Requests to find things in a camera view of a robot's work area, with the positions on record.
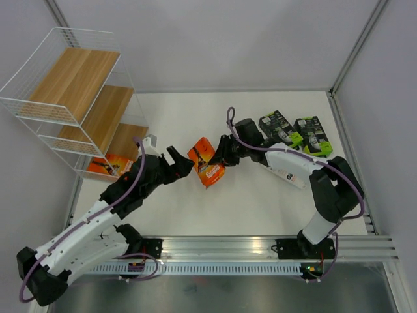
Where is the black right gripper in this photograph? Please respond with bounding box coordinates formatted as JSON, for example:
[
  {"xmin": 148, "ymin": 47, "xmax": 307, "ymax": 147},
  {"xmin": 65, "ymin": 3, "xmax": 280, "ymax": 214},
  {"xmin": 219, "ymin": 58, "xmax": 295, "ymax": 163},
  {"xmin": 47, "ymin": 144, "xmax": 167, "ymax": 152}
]
[{"xmin": 208, "ymin": 135, "xmax": 250, "ymax": 168}]

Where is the orange Gillette Fusion5 razor box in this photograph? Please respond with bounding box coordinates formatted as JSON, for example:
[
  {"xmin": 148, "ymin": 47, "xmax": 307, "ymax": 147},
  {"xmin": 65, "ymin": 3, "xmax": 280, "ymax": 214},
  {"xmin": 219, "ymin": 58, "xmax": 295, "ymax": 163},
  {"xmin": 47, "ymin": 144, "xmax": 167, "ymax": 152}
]
[{"xmin": 187, "ymin": 137, "xmax": 225, "ymax": 188}]

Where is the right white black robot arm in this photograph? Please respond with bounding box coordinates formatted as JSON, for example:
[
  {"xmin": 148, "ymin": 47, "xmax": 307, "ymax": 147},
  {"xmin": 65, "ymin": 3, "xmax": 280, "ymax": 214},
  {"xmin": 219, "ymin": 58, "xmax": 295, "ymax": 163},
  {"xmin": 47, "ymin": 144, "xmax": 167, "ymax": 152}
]
[{"xmin": 208, "ymin": 119, "xmax": 364, "ymax": 258}]

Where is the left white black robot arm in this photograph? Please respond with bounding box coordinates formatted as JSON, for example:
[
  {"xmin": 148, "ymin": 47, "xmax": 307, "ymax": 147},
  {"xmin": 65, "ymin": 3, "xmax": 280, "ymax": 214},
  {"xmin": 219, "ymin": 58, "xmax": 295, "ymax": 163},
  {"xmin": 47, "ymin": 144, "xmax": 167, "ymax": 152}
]
[{"xmin": 16, "ymin": 146, "xmax": 194, "ymax": 306}]

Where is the black green razor box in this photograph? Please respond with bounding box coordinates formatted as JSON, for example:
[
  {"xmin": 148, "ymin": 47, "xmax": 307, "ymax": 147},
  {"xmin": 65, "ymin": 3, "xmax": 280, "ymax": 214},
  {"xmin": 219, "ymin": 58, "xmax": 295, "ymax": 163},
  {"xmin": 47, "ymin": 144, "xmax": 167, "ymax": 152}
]
[
  {"xmin": 294, "ymin": 116, "xmax": 333, "ymax": 158},
  {"xmin": 258, "ymin": 110, "xmax": 303, "ymax": 149}
]

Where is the white Gillette SkinGuard razor pack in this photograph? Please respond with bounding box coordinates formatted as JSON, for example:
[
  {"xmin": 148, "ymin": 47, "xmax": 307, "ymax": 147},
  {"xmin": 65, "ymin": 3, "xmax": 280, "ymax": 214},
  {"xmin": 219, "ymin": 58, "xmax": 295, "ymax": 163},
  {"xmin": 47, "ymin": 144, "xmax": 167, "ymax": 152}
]
[{"xmin": 272, "ymin": 169, "xmax": 306, "ymax": 190}]

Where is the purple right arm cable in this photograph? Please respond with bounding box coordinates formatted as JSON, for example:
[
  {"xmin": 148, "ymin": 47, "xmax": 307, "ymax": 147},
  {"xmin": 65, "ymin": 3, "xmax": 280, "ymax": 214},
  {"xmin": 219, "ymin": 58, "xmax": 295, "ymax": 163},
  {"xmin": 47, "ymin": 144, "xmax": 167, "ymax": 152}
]
[{"xmin": 225, "ymin": 106, "xmax": 365, "ymax": 284}]

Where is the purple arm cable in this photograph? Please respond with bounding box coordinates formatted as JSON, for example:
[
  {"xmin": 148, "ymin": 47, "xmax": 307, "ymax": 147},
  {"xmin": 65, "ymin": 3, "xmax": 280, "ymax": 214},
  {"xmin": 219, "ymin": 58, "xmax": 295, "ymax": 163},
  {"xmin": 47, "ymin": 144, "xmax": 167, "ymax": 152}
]
[
  {"xmin": 225, "ymin": 106, "xmax": 365, "ymax": 284},
  {"xmin": 18, "ymin": 136, "xmax": 160, "ymax": 303}
]

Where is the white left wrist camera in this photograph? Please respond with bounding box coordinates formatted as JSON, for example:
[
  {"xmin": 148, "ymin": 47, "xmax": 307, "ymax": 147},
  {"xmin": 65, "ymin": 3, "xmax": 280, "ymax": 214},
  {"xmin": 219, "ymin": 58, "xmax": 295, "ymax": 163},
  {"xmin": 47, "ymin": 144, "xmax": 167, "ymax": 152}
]
[{"xmin": 142, "ymin": 134, "xmax": 160, "ymax": 157}]

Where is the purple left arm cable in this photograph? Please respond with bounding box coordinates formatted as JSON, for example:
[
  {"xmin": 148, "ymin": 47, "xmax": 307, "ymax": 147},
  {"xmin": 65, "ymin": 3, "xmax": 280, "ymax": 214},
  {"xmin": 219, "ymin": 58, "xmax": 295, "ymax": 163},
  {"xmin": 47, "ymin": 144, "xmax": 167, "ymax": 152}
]
[{"xmin": 18, "ymin": 136, "xmax": 160, "ymax": 303}]

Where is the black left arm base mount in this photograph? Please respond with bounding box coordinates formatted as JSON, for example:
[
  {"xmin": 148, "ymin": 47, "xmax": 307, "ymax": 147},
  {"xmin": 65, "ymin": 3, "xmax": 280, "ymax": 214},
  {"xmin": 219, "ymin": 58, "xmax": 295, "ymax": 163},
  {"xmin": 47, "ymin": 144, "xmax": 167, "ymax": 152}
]
[{"xmin": 116, "ymin": 237, "xmax": 163, "ymax": 260}]

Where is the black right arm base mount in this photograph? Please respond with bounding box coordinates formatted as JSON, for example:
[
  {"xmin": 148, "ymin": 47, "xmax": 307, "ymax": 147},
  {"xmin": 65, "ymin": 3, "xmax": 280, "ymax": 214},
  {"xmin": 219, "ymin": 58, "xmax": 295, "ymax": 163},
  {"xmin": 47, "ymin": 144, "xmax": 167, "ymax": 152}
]
[{"xmin": 270, "ymin": 237, "xmax": 336, "ymax": 260}]

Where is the white wire wooden shelf rack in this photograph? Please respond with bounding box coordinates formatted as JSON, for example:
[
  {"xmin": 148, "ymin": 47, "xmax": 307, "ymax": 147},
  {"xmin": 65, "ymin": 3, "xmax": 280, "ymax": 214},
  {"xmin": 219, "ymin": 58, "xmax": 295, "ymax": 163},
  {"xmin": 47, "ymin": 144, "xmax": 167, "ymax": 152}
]
[{"xmin": 1, "ymin": 27, "xmax": 148, "ymax": 182}]

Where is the white slotted cable duct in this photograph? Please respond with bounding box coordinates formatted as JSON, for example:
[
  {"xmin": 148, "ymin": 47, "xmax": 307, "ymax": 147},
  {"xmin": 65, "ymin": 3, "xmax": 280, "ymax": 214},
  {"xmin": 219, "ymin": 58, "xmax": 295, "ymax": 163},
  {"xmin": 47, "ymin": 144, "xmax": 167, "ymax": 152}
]
[{"xmin": 86, "ymin": 261, "xmax": 302, "ymax": 276}]

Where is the aluminium table rail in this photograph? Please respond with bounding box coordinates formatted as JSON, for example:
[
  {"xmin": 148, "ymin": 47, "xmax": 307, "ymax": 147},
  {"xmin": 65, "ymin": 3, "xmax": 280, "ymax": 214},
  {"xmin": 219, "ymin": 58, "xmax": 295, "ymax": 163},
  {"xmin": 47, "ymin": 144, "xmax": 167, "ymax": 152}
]
[{"xmin": 48, "ymin": 234, "xmax": 400, "ymax": 261}]

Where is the aluminium corner frame post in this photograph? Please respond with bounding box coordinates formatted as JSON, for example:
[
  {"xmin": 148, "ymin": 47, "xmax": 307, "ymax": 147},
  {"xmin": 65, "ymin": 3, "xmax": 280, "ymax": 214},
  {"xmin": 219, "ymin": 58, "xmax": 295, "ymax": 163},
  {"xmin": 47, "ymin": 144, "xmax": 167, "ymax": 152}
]
[{"xmin": 328, "ymin": 0, "xmax": 390, "ymax": 98}]

